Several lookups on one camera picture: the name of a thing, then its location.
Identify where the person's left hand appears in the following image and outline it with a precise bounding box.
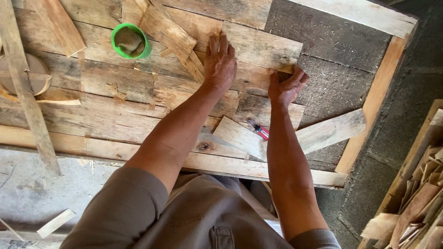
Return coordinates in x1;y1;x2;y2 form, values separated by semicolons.
203;33;238;92

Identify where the person's right hand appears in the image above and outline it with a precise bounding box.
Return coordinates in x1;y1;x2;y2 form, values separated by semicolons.
268;66;310;109

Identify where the grey weathered veneer sheet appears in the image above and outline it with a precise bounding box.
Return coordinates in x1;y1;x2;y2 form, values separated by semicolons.
221;21;304;74

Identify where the red utility knife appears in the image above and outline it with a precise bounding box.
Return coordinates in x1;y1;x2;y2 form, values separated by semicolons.
247;119;270;141

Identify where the long pale veneer piece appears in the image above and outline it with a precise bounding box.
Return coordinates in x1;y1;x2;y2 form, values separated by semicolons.
295;109;367;155

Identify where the narrow slanted veneer strip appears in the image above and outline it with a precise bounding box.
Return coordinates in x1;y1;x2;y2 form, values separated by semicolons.
139;5;205;84

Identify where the pale wedge veneer piece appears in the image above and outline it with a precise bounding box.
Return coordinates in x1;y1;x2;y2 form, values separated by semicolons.
213;116;268;162

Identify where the green plastic cup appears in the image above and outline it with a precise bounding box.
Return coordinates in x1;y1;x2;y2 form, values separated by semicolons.
111;23;153;59

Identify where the grey sponge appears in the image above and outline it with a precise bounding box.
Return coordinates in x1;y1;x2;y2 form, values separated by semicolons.
114;27;145;57

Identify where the pale wooden plank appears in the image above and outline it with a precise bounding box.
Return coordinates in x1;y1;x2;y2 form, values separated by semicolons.
287;0;419;39

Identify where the large taped veneer panel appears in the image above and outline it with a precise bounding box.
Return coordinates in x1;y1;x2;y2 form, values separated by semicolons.
0;0;306;160

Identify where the person's grey shirt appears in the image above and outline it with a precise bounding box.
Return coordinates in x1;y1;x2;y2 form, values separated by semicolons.
60;167;342;249

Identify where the loose brown tape strip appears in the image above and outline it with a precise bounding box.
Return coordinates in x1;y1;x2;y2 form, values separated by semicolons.
36;99;82;106

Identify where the short light wooden board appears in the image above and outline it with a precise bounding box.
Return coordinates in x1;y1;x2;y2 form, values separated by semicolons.
26;0;87;58

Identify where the crate of wood scraps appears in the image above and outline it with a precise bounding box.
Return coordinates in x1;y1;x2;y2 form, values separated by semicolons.
357;99;443;249

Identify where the brown veneer tape roll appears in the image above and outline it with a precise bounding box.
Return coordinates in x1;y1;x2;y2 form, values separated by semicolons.
0;53;52;96

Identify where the long grey wooden slat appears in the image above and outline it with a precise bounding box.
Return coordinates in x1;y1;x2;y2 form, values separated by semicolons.
0;0;62;178

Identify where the small wood strip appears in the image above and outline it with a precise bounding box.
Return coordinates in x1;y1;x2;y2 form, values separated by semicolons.
36;208;76;239

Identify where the wooden workbench frame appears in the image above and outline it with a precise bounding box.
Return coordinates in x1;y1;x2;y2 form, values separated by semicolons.
0;35;408;189

